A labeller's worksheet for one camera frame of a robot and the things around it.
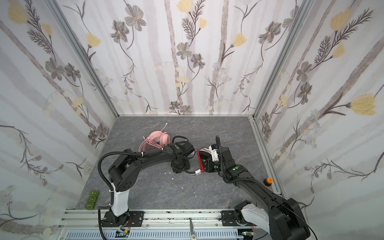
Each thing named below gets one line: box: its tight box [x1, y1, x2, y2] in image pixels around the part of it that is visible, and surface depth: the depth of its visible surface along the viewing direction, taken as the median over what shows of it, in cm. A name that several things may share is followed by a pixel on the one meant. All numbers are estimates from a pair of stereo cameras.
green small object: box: [85, 190, 100, 210], surface depth 80 cm
